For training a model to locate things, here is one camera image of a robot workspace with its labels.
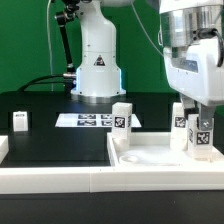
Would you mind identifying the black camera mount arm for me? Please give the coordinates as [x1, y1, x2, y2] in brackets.
[54, 0, 81, 79]

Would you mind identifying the black cable bundle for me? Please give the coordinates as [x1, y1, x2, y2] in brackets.
[18, 73, 76, 92]

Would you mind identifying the white marker base plate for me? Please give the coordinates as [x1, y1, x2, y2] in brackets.
[55, 113, 141, 128]

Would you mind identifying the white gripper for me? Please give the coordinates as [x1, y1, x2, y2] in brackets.
[163, 31, 224, 131]

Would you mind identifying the grey thin cable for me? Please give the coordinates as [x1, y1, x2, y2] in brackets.
[46, 0, 56, 92]

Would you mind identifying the white square tabletop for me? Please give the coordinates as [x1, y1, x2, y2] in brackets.
[107, 132, 224, 167]

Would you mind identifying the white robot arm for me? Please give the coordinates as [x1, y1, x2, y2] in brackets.
[72, 0, 224, 131]

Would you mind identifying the white U-shaped obstacle fence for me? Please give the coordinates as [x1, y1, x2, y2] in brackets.
[0, 134, 224, 195]

